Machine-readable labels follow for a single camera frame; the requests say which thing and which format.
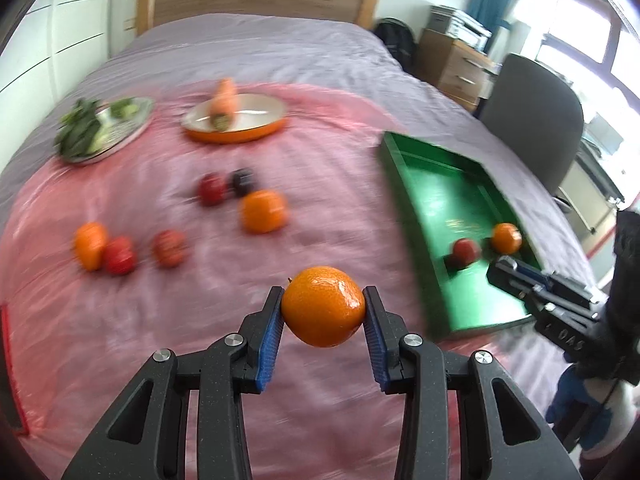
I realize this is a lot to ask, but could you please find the blue white operator sleeve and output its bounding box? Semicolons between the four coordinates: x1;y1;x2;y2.
544;365;638;462

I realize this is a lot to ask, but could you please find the dark plum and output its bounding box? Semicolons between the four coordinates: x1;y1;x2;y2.
230;168;256;198

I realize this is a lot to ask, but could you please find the grey printer on cabinet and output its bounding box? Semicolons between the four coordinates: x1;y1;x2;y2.
426;6;491;52

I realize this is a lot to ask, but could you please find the red cased smartphone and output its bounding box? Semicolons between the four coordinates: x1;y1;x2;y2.
0;302;29;437

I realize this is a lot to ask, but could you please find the red apple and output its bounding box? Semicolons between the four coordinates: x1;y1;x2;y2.
451;237;482;268
102;236;137;275
198;172;227;207
152;230;186;269

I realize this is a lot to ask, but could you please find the small green vegetable piece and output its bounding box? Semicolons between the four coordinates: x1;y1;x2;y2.
110;98;139;120

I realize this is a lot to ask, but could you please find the large orange on sheet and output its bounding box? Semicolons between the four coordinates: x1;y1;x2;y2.
240;190;288;234

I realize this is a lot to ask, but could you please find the green rectangular tray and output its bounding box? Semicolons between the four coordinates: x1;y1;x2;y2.
378;131;533;340

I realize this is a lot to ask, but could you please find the white wardrobe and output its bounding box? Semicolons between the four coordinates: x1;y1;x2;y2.
1;0;110;166

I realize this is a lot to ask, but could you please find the orange rimmed white plate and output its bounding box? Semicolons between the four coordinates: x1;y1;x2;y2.
181;93;288;144

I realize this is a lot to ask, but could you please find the silver metal plate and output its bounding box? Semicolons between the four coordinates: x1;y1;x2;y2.
58;96;155;165

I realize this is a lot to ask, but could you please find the red apple in tray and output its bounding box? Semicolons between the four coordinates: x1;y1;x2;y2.
451;237;482;268

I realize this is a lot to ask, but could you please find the black backpack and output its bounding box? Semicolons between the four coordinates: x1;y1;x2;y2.
373;18;416;72

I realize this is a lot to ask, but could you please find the grey office chair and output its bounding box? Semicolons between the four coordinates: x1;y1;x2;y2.
480;54;585;194

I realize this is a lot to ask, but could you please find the wooden drawer cabinet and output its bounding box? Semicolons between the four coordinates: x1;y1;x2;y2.
413;29;496;112

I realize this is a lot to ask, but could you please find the orange in tray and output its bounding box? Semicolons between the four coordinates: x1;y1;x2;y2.
490;222;523;256

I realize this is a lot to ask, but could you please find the purple bed cover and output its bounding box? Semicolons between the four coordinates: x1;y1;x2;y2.
0;12;597;480

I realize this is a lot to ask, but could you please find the orange carrot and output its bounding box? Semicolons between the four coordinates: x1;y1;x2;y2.
209;78;239;131

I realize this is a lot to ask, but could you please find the red apple beside plum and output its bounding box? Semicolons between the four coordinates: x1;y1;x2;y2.
198;172;227;207

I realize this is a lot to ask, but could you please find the small orange at left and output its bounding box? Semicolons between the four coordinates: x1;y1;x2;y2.
74;222;108;272

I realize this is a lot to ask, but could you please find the pink plastic sheet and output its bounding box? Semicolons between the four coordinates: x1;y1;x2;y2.
1;84;425;479

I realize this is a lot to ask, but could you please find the green leafy bok choy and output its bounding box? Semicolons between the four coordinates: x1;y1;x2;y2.
54;99;111;162

